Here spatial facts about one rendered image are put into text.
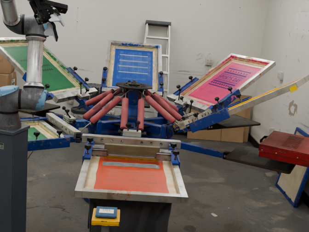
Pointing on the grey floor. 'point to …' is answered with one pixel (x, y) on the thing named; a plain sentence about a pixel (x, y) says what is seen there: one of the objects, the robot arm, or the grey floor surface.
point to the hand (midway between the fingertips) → (61, 34)
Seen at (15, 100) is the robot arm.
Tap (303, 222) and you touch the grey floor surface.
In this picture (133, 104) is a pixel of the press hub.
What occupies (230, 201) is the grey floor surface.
